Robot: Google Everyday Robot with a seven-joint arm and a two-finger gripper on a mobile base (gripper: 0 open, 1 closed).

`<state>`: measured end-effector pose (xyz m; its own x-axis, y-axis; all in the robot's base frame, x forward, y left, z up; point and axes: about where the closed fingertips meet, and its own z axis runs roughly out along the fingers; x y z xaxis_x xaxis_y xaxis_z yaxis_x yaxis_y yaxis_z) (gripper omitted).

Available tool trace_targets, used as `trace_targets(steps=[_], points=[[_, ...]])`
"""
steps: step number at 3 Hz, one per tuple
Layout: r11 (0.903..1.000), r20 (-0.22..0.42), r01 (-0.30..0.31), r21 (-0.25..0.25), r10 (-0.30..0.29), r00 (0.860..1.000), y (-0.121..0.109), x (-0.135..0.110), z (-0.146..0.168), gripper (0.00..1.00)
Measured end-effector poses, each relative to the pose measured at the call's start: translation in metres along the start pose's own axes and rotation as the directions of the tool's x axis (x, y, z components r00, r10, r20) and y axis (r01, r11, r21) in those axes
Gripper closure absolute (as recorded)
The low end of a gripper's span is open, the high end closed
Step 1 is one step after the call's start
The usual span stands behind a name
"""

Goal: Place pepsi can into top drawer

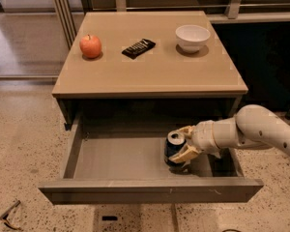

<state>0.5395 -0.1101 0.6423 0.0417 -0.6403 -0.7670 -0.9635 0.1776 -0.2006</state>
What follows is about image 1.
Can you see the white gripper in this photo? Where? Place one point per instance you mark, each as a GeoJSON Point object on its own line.
{"type": "Point", "coordinates": [204, 136]}

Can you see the blue pepsi can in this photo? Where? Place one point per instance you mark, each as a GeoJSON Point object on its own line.
{"type": "Point", "coordinates": [173, 144]}

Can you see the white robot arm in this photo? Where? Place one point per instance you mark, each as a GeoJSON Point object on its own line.
{"type": "Point", "coordinates": [252, 127]}

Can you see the beige cabinet with top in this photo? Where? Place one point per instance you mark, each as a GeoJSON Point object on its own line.
{"type": "Point", "coordinates": [164, 71]}

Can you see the open grey top drawer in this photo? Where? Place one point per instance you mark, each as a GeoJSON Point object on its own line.
{"type": "Point", "coordinates": [117, 159]}

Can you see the white ceramic bowl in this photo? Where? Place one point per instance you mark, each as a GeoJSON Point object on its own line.
{"type": "Point", "coordinates": [191, 38]}

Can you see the black snack bar wrapper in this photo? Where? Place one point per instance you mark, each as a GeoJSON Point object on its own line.
{"type": "Point", "coordinates": [138, 48]}

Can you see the red apple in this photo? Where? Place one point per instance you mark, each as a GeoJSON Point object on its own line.
{"type": "Point", "coordinates": [91, 46]}

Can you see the metal tool on floor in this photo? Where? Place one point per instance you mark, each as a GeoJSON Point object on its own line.
{"type": "Point", "coordinates": [5, 215]}

